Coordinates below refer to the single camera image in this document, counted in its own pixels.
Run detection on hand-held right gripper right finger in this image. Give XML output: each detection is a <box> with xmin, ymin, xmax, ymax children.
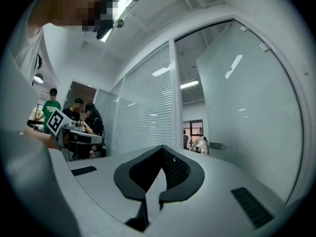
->
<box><xmin>145</xmin><ymin>144</ymin><xmax>307</xmax><ymax>237</ymax></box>

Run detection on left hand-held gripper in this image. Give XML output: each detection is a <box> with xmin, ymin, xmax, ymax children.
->
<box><xmin>45</xmin><ymin>109</ymin><xmax>103</xmax><ymax>160</ymax></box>

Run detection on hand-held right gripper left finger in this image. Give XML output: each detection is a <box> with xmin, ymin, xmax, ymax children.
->
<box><xmin>48</xmin><ymin>144</ymin><xmax>163</xmax><ymax>234</ymax></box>

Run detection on metal door handle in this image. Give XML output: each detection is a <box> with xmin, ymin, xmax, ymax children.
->
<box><xmin>209</xmin><ymin>141</ymin><xmax>229</xmax><ymax>151</ymax></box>

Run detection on frosted glass door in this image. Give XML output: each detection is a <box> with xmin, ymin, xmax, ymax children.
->
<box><xmin>196</xmin><ymin>18</ymin><xmax>305</xmax><ymax>203</ymax></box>

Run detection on person's left forearm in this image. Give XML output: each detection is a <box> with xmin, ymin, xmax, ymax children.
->
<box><xmin>23</xmin><ymin>127</ymin><xmax>60</xmax><ymax>149</ymax></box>

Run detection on dark framed window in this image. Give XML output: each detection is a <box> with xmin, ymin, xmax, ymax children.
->
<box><xmin>190</xmin><ymin>119</ymin><xmax>203</xmax><ymax>137</ymax></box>

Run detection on white window blinds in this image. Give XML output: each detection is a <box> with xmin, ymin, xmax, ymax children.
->
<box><xmin>112</xmin><ymin>44</ymin><xmax>173</xmax><ymax>155</ymax></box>

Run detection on person's white t-shirt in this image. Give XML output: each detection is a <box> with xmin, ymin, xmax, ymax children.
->
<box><xmin>4</xmin><ymin>21</ymin><xmax>45</xmax><ymax>133</ymax></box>

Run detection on person's head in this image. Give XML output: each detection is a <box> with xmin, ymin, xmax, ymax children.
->
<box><xmin>28</xmin><ymin>0</ymin><xmax>117</xmax><ymax>33</ymax></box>

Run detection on frosted glass wall panel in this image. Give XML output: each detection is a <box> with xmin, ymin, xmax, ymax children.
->
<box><xmin>95</xmin><ymin>89</ymin><xmax>119</xmax><ymax>157</ymax></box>

